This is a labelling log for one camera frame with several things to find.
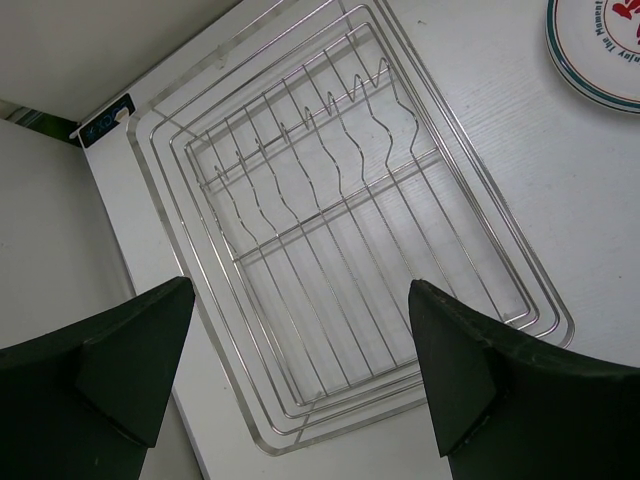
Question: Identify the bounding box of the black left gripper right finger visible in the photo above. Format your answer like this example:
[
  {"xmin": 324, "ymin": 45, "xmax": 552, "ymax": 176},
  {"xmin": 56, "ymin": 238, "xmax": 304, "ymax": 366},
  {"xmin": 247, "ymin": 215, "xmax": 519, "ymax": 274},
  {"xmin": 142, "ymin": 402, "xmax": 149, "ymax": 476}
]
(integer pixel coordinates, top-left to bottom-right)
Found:
[{"xmin": 408, "ymin": 280, "xmax": 639, "ymax": 479}]

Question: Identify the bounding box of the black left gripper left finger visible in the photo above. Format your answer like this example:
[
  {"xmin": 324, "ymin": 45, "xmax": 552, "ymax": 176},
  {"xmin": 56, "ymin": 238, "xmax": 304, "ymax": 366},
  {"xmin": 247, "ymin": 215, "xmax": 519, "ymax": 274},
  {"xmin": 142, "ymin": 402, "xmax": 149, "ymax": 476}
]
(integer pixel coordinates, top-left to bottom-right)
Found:
[{"xmin": 1, "ymin": 276, "xmax": 195, "ymax": 479}]

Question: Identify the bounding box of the green rim dotted plate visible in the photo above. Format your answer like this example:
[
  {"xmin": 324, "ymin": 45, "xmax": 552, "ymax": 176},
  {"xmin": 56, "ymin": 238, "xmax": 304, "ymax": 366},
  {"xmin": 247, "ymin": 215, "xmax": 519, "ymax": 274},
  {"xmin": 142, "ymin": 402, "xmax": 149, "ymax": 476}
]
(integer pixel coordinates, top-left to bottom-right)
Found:
[{"xmin": 545, "ymin": 0, "xmax": 639, "ymax": 106}]

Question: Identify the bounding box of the green band ceramic plate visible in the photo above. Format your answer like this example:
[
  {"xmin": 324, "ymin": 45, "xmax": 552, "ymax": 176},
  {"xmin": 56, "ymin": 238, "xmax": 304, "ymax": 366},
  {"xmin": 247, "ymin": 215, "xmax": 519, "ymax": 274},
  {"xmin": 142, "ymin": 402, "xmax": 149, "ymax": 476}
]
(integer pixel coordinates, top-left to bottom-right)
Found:
[{"xmin": 545, "ymin": 23, "xmax": 639, "ymax": 115}]

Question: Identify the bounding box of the blue label sticker left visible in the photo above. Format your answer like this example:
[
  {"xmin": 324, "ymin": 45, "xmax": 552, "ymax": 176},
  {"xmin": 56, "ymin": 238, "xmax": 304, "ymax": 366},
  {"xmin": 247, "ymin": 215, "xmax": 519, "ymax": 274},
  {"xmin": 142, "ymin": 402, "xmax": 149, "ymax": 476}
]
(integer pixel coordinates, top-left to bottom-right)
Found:
[{"xmin": 79, "ymin": 93, "xmax": 136, "ymax": 148}]

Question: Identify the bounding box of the silver wire dish rack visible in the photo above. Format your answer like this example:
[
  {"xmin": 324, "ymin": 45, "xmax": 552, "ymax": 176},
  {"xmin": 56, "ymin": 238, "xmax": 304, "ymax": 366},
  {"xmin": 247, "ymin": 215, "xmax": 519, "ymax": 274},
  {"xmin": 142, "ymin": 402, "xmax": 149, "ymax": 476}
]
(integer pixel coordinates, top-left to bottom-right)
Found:
[{"xmin": 127, "ymin": 1, "xmax": 575, "ymax": 456}]

